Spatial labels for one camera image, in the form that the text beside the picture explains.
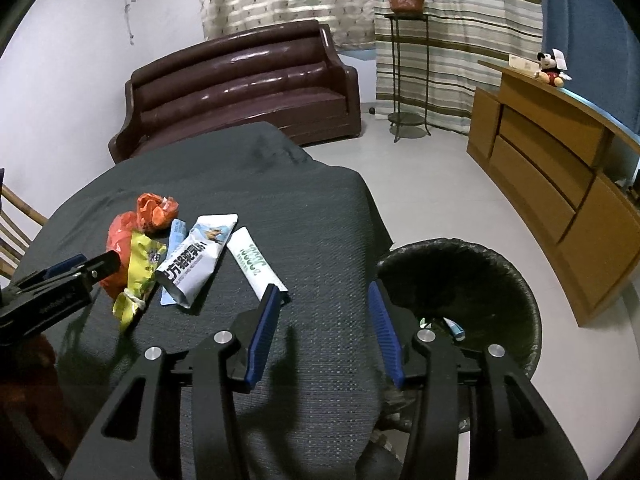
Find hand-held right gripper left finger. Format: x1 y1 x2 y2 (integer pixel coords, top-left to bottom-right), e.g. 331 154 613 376
62 282 283 480

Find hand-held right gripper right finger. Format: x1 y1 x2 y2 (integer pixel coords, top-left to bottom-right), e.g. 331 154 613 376
367 280 588 480

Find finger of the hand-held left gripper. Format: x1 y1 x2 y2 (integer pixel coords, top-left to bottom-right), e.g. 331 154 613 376
10 255 90 287
82 251 122 291

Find red plastic bag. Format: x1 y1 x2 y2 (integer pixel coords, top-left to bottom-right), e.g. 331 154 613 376
99 211 138 300

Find yellow wrapper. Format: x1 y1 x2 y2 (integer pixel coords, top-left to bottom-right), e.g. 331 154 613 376
112 230 168 333

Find orange wrapper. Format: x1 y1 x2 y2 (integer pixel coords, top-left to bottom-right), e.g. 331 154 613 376
136 193 180 233

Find white tube with green print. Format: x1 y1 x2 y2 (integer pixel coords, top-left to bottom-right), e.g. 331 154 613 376
227 226 290 301

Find light blue packet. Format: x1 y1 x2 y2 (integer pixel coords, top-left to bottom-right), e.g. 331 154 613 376
160 218 188 307

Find white blue snack packet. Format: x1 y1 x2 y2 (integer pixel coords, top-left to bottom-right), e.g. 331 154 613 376
155 214 239 309

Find black-bagged waste bin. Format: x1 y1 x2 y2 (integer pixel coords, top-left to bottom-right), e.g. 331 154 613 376
376 237 543 401

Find wooden chair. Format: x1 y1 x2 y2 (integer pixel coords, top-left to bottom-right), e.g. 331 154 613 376
0 167 48 281

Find black metal plant stand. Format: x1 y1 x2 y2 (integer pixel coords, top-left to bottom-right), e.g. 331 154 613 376
384 11 433 143

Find brown leather sofa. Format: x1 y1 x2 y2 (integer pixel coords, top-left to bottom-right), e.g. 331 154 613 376
108 19 362 165

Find wooden cabinet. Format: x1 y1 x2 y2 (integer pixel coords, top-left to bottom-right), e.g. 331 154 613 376
466 59 640 328

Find beige tissue box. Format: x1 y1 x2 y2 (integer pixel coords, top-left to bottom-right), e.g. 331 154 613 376
508 53 541 72

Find mouse plush toy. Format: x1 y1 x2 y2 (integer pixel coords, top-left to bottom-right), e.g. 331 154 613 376
534 49 572 87

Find striped curtain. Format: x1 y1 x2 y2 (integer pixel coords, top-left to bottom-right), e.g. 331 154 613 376
367 0 543 133

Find blue curtain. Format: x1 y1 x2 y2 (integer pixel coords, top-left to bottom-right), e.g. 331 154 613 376
535 0 640 136

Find wall cable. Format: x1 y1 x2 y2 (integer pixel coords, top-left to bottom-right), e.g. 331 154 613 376
122 0 137 46

